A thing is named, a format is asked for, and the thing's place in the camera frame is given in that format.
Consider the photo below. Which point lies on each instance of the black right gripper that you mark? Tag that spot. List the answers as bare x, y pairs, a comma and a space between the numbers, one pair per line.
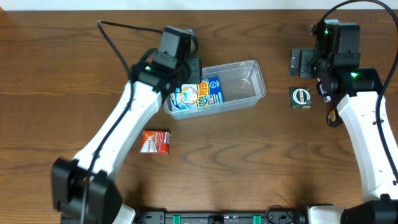
298, 62

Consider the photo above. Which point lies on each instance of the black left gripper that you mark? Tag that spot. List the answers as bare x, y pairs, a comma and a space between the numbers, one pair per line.
195, 70

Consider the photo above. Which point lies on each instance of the blue Cool Fever box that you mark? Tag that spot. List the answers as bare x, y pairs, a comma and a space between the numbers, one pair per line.
193, 96

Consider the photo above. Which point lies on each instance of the dark bottle with white cap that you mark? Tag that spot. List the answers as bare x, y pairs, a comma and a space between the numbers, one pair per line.
333, 118

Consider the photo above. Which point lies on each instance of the red Panadol box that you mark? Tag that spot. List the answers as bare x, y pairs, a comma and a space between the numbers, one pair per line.
155, 142

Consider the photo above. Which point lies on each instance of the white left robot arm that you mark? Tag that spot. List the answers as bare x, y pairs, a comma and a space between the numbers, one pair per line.
84, 189

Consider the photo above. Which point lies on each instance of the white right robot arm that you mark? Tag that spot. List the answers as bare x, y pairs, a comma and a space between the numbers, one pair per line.
355, 93

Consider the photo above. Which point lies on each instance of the clear plastic container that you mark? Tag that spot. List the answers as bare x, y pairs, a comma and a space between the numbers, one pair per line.
242, 86

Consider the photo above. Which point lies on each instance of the green Zam-Buk ointment box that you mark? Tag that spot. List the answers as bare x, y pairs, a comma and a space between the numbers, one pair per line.
300, 97

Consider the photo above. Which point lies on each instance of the white Panadol box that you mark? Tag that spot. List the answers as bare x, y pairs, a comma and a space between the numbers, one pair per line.
326, 97

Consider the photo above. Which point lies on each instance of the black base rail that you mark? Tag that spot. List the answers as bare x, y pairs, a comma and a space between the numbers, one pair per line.
271, 216

